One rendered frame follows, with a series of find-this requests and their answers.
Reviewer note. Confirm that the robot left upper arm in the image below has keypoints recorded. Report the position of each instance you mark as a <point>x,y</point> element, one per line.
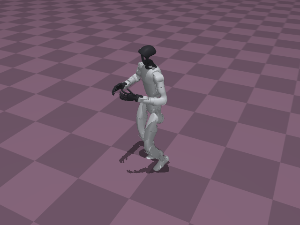
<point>158,79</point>

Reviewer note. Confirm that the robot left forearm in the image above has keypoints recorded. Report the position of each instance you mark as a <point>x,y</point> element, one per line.
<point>152,100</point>

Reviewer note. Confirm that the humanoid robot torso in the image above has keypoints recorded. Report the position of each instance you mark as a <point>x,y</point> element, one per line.
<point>150,86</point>

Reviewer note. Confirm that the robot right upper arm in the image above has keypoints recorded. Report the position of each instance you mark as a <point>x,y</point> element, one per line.
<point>137,76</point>

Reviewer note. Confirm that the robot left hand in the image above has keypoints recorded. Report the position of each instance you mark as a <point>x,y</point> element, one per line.
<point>129,96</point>

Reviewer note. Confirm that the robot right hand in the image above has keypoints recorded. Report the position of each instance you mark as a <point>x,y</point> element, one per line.
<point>118,86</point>

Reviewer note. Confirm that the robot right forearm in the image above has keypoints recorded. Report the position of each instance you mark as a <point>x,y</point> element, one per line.
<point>129,82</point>

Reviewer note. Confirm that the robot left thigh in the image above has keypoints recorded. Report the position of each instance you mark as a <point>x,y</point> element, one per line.
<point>151,128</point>

